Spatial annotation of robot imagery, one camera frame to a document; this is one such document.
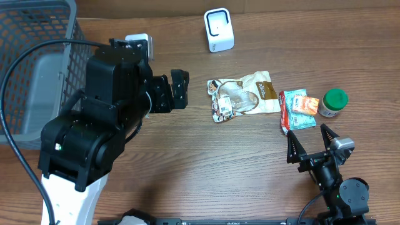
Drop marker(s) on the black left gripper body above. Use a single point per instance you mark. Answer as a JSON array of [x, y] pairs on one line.
[[162, 94]]

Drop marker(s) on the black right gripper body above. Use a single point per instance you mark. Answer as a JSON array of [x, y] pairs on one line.
[[312, 160]]

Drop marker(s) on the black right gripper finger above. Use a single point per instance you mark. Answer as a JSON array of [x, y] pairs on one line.
[[327, 135], [295, 151]]

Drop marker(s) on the red snack bar box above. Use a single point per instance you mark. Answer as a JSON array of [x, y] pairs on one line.
[[285, 125]]

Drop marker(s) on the green lid jar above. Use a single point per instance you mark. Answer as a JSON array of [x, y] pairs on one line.
[[333, 102]]

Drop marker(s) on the teal white tissue pack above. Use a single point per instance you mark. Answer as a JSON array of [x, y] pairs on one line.
[[297, 120]]

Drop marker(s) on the small orange box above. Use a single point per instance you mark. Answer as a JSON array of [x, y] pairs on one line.
[[305, 105]]

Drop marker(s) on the white snack wrapper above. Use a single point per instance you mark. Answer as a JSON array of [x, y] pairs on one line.
[[251, 94]]

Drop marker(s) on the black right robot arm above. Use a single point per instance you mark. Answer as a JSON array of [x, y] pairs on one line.
[[346, 200]]

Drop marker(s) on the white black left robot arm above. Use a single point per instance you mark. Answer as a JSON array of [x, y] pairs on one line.
[[80, 145]]

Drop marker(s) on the white barcode scanner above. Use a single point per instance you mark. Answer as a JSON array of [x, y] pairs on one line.
[[219, 29]]

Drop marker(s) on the grey plastic basket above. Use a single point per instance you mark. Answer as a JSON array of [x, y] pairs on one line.
[[43, 81]]

